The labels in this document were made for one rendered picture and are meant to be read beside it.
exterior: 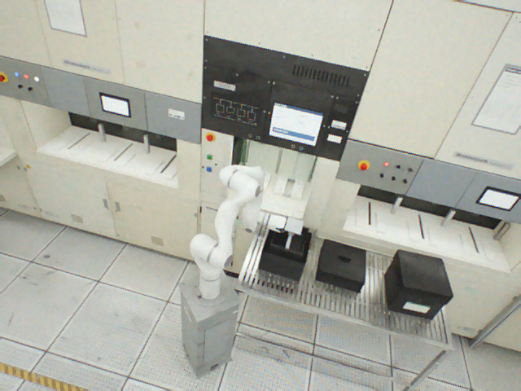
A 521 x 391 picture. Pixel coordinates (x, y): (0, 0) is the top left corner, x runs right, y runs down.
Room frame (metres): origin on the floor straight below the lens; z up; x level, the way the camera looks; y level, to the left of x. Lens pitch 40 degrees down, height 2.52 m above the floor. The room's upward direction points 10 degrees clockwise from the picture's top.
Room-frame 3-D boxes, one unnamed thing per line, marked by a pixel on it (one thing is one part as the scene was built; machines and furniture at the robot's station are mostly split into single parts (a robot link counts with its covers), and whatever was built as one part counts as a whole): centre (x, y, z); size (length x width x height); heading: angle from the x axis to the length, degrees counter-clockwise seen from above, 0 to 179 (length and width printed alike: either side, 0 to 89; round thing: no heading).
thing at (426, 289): (1.39, -0.99, 0.89); 0.29 x 0.29 x 0.25; 87
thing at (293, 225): (1.50, -0.19, 0.93); 0.24 x 0.20 x 0.32; 172
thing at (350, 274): (1.50, -0.56, 0.83); 0.29 x 0.29 x 0.13; 83
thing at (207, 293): (1.15, 0.23, 0.85); 0.19 x 0.19 x 0.18
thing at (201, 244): (1.17, 0.26, 1.07); 0.19 x 0.12 x 0.24; 65
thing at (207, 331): (1.15, 0.23, 0.38); 0.28 x 0.28 x 0.76; 39
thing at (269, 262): (1.50, -0.18, 0.85); 0.28 x 0.28 x 0.17; 82
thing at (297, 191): (2.11, -0.16, 0.89); 0.22 x 0.21 x 0.04; 174
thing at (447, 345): (1.44, -0.59, 0.38); 1.30 x 0.60 x 0.76; 84
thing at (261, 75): (2.25, 0.00, 0.98); 0.95 x 0.88 x 1.95; 174
